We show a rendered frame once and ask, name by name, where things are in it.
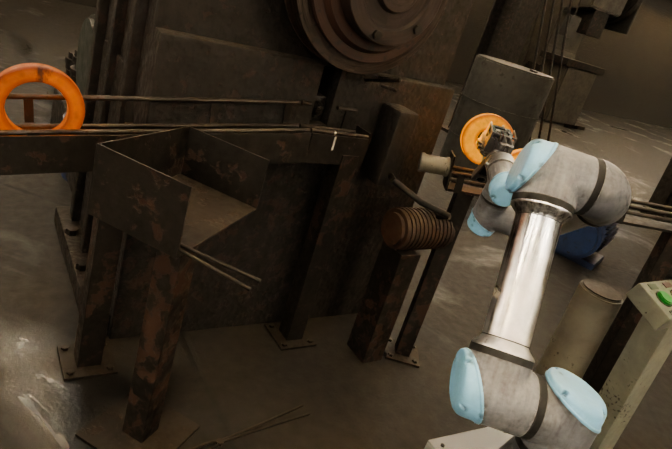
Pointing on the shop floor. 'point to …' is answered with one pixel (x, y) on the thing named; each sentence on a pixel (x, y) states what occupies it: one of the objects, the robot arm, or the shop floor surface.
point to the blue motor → (586, 244)
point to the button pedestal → (636, 362)
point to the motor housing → (394, 275)
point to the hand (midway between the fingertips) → (489, 133)
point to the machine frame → (420, 67)
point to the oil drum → (498, 101)
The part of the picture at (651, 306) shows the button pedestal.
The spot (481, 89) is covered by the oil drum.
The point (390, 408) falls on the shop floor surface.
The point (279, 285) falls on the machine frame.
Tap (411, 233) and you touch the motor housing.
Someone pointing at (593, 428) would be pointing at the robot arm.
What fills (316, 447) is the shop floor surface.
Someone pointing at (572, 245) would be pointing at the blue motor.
